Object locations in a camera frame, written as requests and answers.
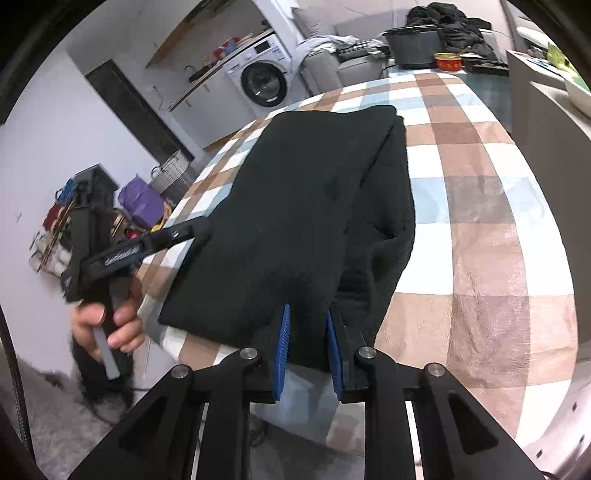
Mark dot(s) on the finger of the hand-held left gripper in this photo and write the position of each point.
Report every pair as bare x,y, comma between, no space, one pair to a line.
180,234

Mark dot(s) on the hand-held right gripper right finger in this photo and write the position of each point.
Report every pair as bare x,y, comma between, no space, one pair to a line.
333,357

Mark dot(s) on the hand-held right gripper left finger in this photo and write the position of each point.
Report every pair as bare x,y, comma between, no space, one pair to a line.
282,357

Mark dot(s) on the black knit sweater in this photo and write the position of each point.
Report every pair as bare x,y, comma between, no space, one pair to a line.
295,207

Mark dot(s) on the person's left hand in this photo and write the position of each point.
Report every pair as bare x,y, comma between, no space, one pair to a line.
83,327

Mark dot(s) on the cluttered shoe rack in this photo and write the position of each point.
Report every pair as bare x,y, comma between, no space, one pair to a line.
55,230

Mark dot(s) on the person's grey trousers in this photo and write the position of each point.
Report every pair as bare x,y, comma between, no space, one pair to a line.
309,401

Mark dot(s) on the purple bag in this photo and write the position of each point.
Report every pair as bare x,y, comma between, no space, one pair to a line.
138,201

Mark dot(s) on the woven laundry basket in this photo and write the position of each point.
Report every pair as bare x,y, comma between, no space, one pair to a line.
173,175

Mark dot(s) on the dark door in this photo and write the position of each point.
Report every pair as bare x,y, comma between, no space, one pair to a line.
134,110

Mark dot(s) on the black faucet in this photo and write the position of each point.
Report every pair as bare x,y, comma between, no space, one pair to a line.
190,70

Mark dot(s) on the grey shaggy rug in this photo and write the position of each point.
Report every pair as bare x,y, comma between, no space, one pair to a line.
51,429

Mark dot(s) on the white washing machine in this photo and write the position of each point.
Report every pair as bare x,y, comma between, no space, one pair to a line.
263,78

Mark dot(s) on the red basket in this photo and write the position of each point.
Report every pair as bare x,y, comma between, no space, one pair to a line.
227,47

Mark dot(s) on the checked blanket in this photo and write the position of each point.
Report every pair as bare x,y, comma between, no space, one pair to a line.
485,230

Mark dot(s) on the grey sofa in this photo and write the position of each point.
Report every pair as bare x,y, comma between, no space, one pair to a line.
323,69

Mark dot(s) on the light blue cloth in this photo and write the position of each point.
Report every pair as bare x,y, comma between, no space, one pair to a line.
318,46

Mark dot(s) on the houndstooth cushion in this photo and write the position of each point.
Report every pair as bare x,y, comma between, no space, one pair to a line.
360,50

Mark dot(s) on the black cooking pot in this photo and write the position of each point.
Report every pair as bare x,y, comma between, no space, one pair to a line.
413,46

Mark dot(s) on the beige cardboard box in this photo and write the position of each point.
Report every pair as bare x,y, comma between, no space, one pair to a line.
526,87
554,147

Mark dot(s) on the red tin can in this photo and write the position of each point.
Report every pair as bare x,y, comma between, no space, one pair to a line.
447,62

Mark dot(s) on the black food tray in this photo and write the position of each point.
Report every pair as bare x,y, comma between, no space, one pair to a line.
485,65

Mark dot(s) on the black jacket pile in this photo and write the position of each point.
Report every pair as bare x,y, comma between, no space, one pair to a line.
457,27

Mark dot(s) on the white basin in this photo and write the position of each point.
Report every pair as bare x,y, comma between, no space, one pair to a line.
579,92

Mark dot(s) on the green toy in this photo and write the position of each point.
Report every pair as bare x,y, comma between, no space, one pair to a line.
561,57

